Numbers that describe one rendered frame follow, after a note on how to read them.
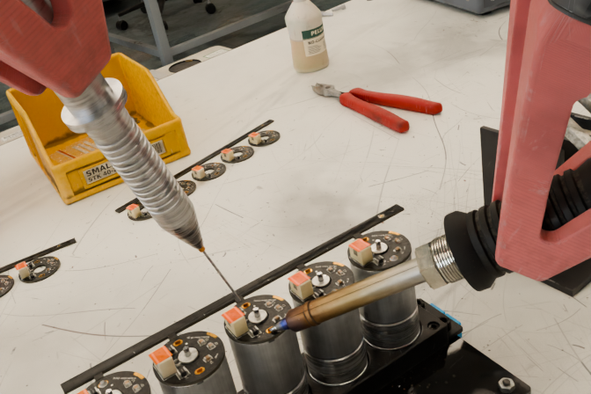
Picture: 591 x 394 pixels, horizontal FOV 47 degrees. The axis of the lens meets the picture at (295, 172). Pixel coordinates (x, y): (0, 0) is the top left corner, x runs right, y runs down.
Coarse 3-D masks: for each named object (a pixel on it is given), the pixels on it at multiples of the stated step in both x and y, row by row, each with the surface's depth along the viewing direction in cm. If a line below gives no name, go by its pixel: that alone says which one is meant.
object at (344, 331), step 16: (336, 320) 25; (352, 320) 26; (304, 336) 26; (320, 336) 25; (336, 336) 25; (352, 336) 26; (304, 352) 27; (320, 352) 26; (336, 352) 26; (352, 352) 26; (320, 368) 26; (336, 368) 26; (352, 368) 26; (336, 384) 27
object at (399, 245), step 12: (372, 240) 27; (384, 240) 27; (396, 240) 27; (408, 240) 27; (348, 252) 27; (396, 252) 26; (408, 252) 26; (360, 264) 26; (372, 264) 26; (384, 264) 26; (396, 264) 26
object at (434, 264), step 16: (432, 240) 21; (416, 256) 21; (432, 256) 20; (448, 256) 20; (384, 272) 22; (400, 272) 21; (416, 272) 21; (432, 272) 20; (448, 272) 20; (352, 288) 22; (368, 288) 22; (384, 288) 21; (400, 288) 21; (304, 304) 23; (320, 304) 22; (336, 304) 22; (352, 304) 22; (288, 320) 23; (304, 320) 23; (320, 320) 23
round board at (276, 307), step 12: (252, 300) 25; (264, 300) 25; (276, 300) 25; (276, 312) 25; (264, 324) 24; (228, 336) 24; (240, 336) 24; (252, 336) 24; (264, 336) 24; (276, 336) 24
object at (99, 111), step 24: (24, 0) 14; (48, 0) 14; (96, 96) 15; (120, 96) 16; (72, 120) 16; (96, 120) 16; (120, 120) 16; (96, 144) 17; (120, 144) 16; (144, 144) 17; (120, 168) 17; (144, 168) 17; (144, 192) 18; (168, 192) 18; (168, 216) 18
